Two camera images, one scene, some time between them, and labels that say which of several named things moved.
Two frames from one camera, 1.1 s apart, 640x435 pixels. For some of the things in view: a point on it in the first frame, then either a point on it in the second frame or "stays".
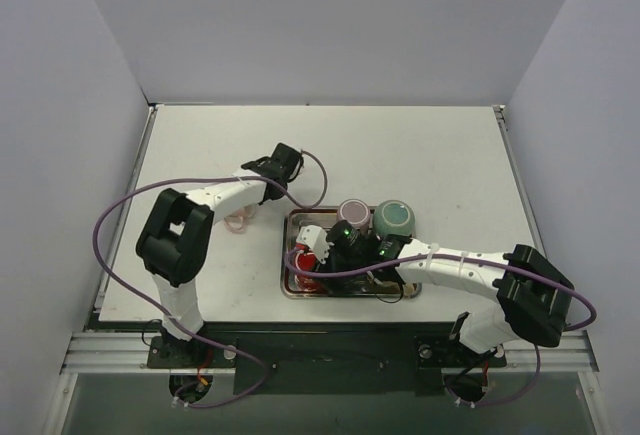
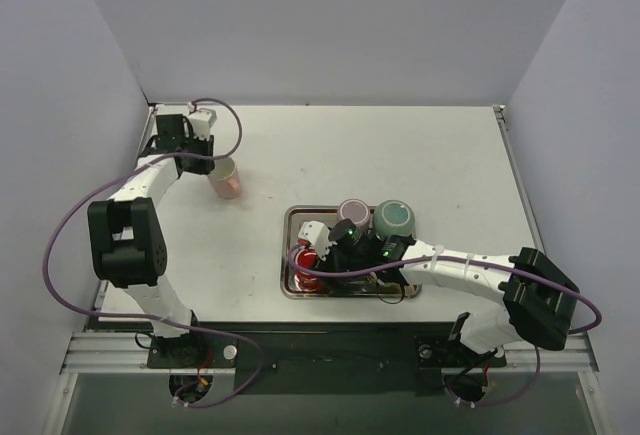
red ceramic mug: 305,258 stays
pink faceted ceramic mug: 236,221 -> 224,180
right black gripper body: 335,261 stays
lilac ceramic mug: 356,212 stays
